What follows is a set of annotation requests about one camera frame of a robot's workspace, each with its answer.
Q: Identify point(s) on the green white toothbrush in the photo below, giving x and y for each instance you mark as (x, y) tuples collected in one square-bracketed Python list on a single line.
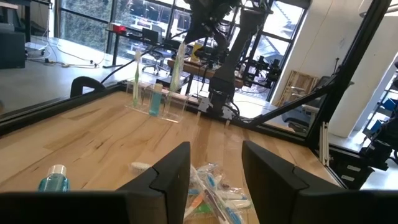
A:
[(202, 208), (136, 84), (177, 68)]

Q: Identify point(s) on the black office chair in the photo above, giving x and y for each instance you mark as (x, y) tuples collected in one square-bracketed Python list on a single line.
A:
[(155, 46)]

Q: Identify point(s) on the black box white labels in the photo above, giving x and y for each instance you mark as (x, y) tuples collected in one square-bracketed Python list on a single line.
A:
[(351, 169)]

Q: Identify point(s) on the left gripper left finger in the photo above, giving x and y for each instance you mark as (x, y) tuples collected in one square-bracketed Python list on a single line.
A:
[(161, 199)]

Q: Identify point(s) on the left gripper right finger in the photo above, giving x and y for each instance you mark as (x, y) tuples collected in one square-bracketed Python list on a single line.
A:
[(280, 199)]

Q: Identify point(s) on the wooden pallet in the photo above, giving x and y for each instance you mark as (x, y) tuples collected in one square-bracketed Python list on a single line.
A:
[(297, 88)]

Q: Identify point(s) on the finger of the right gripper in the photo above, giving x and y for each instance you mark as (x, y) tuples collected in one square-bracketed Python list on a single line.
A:
[(198, 32), (188, 35)]

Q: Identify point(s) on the clear acrylic organizer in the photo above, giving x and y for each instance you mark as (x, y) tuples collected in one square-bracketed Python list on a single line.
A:
[(174, 109)]

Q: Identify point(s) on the black floor cabinet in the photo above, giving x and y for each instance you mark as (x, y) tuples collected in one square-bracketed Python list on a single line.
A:
[(12, 49)]

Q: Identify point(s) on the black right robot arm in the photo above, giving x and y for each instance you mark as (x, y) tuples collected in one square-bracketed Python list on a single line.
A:
[(236, 56)]

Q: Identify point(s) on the silver aluminium extrusion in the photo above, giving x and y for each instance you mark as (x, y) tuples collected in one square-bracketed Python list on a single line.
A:
[(324, 143)]

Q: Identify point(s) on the red device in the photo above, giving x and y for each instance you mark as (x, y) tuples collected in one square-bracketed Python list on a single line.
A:
[(118, 29)]

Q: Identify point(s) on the black background robot arms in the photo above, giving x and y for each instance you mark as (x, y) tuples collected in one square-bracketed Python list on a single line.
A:
[(264, 70)]

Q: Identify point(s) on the blue mouthwash bottle white cap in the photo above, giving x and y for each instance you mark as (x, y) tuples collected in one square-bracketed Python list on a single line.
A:
[(54, 182), (155, 102)]

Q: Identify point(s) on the black tripod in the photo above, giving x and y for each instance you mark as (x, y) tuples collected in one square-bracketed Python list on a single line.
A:
[(336, 67)]

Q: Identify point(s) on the black desk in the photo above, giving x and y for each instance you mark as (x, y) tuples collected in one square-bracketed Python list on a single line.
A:
[(115, 49)]

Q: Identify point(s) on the wooden workbench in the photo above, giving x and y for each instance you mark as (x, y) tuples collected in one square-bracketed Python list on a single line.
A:
[(199, 69)]

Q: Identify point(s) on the shelf with blue bins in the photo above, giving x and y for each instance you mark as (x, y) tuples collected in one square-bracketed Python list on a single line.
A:
[(389, 104)]

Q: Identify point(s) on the purple white toothbrush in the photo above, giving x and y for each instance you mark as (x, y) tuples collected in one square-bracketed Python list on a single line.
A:
[(214, 200)]

